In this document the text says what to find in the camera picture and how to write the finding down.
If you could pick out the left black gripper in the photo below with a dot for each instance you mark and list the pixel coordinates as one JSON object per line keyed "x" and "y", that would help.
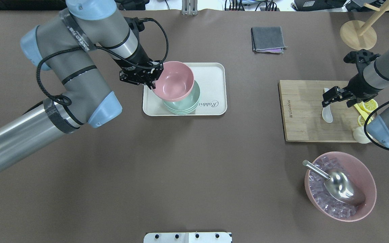
{"x": 138, "y": 58}

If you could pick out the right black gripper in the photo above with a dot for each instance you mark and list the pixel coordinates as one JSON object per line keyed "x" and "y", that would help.
{"x": 359, "y": 86}

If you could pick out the white ceramic spoon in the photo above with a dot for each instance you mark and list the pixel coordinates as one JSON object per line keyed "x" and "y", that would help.
{"x": 327, "y": 114}

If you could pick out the small pink bowl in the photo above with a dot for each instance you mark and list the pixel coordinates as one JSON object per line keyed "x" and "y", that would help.
{"x": 175, "y": 82}

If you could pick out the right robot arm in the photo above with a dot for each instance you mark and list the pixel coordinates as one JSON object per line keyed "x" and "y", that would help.
{"x": 372, "y": 77}

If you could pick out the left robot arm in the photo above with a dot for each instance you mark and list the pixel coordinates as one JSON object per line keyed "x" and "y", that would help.
{"x": 76, "y": 92}

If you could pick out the green bowl stack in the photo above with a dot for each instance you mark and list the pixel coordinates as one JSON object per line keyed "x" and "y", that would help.
{"x": 186, "y": 105}

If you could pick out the large pink ice bowl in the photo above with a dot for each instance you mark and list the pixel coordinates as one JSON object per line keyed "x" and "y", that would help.
{"x": 358, "y": 174}

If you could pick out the bamboo cutting board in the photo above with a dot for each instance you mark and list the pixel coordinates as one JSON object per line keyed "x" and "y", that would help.
{"x": 301, "y": 113}

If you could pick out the upper lemon slice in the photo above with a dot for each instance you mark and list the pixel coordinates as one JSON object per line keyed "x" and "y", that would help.
{"x": 369, "y": 106}

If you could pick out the lemon slice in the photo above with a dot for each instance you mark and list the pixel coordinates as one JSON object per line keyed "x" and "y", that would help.
{"x": 362, "y": 119}
{"x": 369, "y": 106}

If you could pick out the lower lemon slice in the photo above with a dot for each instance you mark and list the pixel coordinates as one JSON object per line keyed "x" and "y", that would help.
{"x": 362, "y": 119}

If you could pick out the white steamed bun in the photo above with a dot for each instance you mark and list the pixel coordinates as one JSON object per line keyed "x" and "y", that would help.
{"x": 360, "y": 136}

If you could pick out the cream rabbit tray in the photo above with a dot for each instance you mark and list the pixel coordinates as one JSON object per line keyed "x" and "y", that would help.
{"x": 210, "y": 76}

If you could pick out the wooden mug tree stand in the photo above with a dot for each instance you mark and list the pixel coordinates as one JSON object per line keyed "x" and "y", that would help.
{"x": 359, "y": 34}

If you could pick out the grey folded cloth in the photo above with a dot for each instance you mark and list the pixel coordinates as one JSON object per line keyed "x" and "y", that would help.
{"x": 267, "y": 40}

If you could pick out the metal ice scoop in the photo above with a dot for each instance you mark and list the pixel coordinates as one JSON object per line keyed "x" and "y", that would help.
{"x": 338, "y": 185}

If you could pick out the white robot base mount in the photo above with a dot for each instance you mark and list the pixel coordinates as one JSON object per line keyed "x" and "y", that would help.
{"x": 189, "y": 237}

